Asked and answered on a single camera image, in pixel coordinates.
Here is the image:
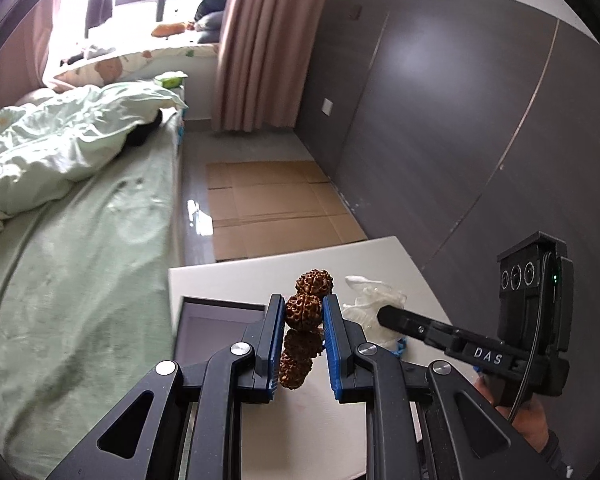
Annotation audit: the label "black cable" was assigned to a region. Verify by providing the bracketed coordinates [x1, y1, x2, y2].
[507, 253, 552, 421]

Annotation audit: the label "pink curtain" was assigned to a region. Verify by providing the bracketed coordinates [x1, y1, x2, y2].
[211, 0, 325, 132]

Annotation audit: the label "black garment on bed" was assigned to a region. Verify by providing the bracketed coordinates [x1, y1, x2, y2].
[122, 110, 162, 150]

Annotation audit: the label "flattened cardboard sheet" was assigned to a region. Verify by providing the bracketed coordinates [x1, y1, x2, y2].
[206, 160, 366, 262]

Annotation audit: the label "dark grey cushion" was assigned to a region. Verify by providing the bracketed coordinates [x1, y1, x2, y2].
[194, 0, 227, 44]

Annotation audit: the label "floral pillow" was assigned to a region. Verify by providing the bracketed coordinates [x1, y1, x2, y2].
[50, 44, 219, 88]

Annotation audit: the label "brown rudraksha bead bracelet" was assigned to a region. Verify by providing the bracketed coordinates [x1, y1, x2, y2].
[278, 268, 336, 391]

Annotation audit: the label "right hand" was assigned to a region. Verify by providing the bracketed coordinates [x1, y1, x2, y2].
[474, 376, 550, 452]

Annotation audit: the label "green bed sheet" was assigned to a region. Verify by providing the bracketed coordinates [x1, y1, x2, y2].
[0, 117, 180, 479]

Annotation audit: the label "black jewelry box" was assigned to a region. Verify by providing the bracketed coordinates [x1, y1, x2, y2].
[173, 297, 266, 368]

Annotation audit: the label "white wall socket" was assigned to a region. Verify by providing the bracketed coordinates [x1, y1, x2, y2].
[321, 99, 332, 116]

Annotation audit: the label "light green duvet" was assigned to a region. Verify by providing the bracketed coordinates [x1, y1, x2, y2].
[0, 81, 187, 232]

